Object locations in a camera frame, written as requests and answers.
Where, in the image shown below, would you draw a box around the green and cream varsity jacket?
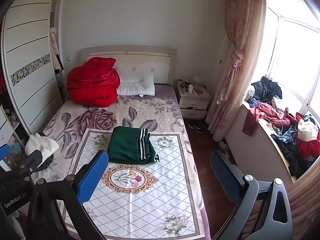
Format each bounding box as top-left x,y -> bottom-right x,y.
107,126 -> 159,165

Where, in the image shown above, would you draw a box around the white bedside table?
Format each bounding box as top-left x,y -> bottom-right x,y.
176,86 -> 212,120

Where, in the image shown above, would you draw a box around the dark shoes on floor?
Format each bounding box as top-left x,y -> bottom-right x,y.
188,122 -> 203,134

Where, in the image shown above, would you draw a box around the floral purple bed blanket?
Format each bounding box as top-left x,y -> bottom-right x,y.
33,85 -> 210,239

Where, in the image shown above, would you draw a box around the folded white and black garment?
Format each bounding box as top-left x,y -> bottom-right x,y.
24,133 -> 59,172

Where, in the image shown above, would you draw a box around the cream bed headboard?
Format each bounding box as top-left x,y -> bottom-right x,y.
81,45 -> 177,85

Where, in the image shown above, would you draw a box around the clothes pile on windowsill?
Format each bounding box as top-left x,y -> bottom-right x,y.
242,76 -> 319,178

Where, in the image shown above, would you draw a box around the red quilt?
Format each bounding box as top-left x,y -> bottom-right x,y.
67,57 -> 120,107

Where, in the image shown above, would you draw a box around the pink patterned curtain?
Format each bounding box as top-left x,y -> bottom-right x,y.
205,0 -> 266,142

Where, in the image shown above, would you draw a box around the white pillow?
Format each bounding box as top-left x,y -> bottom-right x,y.
117,74 -> 155,97

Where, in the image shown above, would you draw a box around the white table lamp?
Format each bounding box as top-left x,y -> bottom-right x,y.
193,74 -> 201,87

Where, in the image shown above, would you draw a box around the white wardrobe with sliding doors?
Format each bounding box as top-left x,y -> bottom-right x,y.
1,0 -> 62,134

